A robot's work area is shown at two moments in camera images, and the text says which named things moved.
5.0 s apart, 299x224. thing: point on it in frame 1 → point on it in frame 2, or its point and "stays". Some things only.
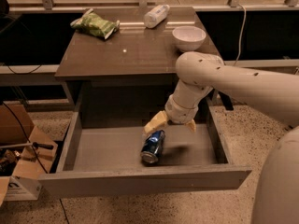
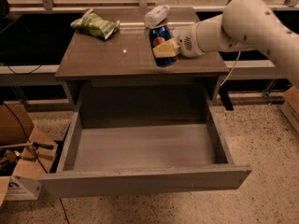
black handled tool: x=35 y=145 stays
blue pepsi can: x=152 y=146 → x=158 y=35
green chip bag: x=93 y=22 stays
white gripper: x=179 y=113 → x=186 y=42
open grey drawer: x=105 y=160 stays
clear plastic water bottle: x=156 y=16 stays
